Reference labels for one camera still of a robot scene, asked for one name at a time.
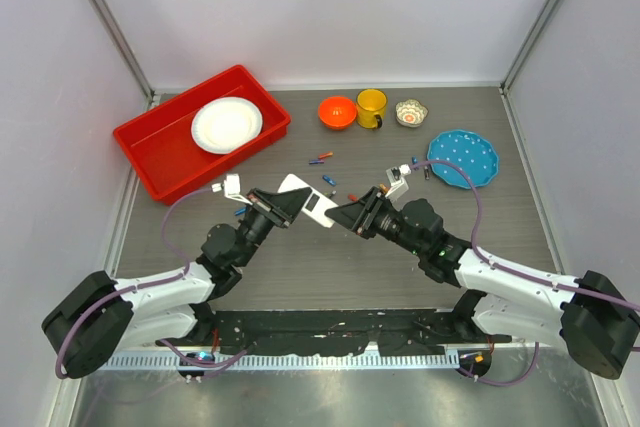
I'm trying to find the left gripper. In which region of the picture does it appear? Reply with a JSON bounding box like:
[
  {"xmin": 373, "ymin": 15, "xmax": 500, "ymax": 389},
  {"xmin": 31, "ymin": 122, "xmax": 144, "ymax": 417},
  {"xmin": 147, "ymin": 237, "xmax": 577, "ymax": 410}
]
[{"xmin": 235, "ymin": 187, "xmax": 311, "ymax": 267}]

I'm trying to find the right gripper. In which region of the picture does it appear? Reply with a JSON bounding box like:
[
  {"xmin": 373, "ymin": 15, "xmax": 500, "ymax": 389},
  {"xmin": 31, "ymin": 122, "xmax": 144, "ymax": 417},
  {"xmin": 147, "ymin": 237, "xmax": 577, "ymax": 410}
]
[{"xmin": 326, "ymin": 186, "xmax": 425, "ymax": 256}]

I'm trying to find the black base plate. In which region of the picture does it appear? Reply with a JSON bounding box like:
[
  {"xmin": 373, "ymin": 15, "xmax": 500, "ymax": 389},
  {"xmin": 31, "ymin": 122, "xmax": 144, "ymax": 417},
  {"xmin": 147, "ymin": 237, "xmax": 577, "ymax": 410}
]
[{"xmin": 168, "ymin": 309, "xmax": 511, "ymax": 357}]

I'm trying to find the patterned small bowl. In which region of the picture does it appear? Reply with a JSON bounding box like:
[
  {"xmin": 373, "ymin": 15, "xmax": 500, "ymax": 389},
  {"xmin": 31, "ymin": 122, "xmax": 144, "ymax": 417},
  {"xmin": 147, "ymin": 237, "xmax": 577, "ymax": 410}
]
[{"xmin": 395, "ymin": 99, "xmax": 429, "ymax": 128}]

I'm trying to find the blue dotted plate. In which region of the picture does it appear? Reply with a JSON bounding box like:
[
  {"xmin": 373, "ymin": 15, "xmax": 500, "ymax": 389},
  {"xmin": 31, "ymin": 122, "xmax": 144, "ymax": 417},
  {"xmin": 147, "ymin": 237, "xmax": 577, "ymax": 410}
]
[{"xmin": 426, "ymin": 130, "xmax": 500, "ymax": 190}]

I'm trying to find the white cable duct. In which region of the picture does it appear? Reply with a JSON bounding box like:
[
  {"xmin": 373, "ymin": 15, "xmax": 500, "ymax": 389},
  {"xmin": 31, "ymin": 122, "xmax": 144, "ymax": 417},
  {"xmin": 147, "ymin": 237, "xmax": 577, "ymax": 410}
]
[{"xmin": 99, "ymin": 348, "xmax": 460, "ymax": 375}]

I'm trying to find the blue battery middle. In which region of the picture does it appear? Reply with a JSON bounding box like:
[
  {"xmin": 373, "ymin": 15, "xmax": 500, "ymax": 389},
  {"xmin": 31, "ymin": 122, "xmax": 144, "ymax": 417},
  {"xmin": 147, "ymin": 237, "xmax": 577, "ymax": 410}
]
[{"xmin": 322, "ymin": 175, "xmax": 337, "ymax": 186}]

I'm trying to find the white remote control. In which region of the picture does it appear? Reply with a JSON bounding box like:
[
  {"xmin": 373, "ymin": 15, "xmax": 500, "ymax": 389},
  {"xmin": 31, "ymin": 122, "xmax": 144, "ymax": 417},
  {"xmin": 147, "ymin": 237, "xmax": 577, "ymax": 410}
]
[{"xmin": 278, "ymin": 173, "xmax": 338, "ymax": 228}]

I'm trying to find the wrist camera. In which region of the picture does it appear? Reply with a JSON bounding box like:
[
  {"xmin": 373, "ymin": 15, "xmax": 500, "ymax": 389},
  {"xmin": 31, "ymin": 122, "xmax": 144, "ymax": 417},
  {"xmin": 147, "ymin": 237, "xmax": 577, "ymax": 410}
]
[
  {"xmin": 385, "ymin": 164, "xmax": 412, "ymax": 202},
  {"xmin": 210, "ymin": 173, "xmax": 251, "ymax": 204}
]

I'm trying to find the red plastic bin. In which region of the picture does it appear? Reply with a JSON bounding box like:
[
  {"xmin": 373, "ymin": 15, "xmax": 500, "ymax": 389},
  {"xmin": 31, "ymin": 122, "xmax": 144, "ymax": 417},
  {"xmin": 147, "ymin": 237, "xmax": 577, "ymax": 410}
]
[{"xmin": 113, "ymin": 65, "xmax": 291, "ymax": 205}]

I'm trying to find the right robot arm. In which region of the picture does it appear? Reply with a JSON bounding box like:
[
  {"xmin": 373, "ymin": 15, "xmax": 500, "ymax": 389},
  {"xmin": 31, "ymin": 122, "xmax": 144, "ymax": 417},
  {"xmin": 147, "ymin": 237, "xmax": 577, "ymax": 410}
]
[{"xmin": 326, "ymin": 189, "xmax": 639, "ymax": 380}]

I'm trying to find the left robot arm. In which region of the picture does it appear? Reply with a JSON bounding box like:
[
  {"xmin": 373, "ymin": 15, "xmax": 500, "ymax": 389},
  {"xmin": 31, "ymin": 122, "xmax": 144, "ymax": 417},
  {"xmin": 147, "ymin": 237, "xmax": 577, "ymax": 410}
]
[{"xmin": 41, "ymin": 187, "xmax": 312, "ymax": 379}]

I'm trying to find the orange bowl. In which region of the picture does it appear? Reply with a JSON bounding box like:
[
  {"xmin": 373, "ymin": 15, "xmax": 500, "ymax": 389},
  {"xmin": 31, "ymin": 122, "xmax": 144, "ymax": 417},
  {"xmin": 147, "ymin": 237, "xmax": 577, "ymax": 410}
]
[{"xmin": 317, "ymin": 96, "xmax": 357, "ymax": 130}]

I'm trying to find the yellow mug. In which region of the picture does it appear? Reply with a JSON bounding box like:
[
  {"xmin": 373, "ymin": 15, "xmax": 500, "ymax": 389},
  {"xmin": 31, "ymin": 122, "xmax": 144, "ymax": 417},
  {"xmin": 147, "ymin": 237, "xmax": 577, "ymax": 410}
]
[{"xmin": 356, "ymin": 89, "xmax": 387, "ymax": 130}]

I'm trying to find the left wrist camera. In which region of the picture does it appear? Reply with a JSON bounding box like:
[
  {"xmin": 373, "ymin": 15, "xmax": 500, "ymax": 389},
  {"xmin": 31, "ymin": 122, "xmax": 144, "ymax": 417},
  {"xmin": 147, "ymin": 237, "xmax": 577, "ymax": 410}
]
[{"xmin": 210, "ymin": 173, "xmax": 251, "ymax": 204}]

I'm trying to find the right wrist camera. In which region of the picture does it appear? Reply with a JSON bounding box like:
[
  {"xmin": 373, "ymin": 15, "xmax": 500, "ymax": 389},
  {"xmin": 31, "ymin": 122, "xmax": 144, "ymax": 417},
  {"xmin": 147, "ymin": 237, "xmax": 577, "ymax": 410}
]
[{"xmin": 385, "ymin": 164, "xmax": 412, "ymax": 202}]

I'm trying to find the white paper plate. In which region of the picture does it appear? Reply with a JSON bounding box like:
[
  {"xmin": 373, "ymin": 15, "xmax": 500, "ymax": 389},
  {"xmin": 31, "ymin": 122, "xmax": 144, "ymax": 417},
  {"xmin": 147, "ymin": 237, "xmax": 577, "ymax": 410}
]
[{"xmin": 191, "ymin": 97, "xmax": 263, "ymax": 155}]

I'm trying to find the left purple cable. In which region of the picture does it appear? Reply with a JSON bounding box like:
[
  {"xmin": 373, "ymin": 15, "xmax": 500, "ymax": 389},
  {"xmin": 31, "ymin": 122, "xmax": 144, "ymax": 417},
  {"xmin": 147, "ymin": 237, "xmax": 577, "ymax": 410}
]
[{"xmin": 54, "ymin": 186, "xmax": 221, "ymax": 379}]

